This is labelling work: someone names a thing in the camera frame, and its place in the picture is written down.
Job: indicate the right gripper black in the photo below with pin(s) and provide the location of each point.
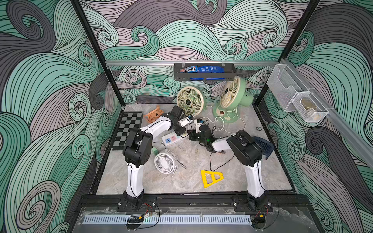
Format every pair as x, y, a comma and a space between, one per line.
195, 135

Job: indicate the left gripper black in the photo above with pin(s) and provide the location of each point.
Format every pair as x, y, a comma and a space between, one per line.
183, 129

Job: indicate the green usb charger adapter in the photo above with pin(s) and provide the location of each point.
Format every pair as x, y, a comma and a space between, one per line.
155, 151

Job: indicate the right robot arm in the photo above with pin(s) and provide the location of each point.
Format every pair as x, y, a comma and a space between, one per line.
245, 149

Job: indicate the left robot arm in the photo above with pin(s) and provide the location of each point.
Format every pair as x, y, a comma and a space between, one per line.
137, 151

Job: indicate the white multicolour power strip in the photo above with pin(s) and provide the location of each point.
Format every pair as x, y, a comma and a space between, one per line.
172, 138

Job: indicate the small orange desk fan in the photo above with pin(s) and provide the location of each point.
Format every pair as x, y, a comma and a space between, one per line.
153, 115

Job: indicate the cream green round fan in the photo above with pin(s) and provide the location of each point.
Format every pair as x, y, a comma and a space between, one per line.
191, 100

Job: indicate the small white desk fan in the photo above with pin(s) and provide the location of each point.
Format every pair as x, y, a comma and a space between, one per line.
166, 162

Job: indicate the dark blue small fan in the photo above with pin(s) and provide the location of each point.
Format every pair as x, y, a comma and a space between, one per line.
266, 146

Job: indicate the black white chessboard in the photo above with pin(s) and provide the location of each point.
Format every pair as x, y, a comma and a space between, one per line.
127, 121

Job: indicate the blue candy bag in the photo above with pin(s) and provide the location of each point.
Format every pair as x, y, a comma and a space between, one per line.
196, 73

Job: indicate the small clear plastic bin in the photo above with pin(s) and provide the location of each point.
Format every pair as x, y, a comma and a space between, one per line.
309, 108

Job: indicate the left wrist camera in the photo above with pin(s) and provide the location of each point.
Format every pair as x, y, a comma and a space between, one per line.
186, 121

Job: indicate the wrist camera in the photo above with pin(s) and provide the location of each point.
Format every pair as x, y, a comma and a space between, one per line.
198, 123
186, 121

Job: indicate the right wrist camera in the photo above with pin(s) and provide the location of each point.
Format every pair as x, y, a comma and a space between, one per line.
198, 123

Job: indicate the black usb cable blue fan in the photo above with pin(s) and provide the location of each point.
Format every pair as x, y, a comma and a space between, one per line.
221, 160

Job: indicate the white cable pedestal fan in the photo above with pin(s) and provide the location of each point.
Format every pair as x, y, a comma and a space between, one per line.
224, 123

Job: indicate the black cable white fan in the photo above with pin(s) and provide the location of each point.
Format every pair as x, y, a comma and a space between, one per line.
164, 147

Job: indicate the yellow triangular plastic frame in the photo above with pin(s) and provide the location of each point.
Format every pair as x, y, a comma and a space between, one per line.
209, 178

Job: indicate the large green pedestal fan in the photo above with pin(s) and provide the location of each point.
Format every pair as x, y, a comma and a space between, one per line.
234, 94

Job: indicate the black wall shelf basket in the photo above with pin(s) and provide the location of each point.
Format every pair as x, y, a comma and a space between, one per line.
229, 70

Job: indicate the clear plastic wall bin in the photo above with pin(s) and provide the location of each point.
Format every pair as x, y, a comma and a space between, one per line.
285, 83

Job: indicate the white perforated cable duct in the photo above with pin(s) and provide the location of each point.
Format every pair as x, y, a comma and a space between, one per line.
198, 219

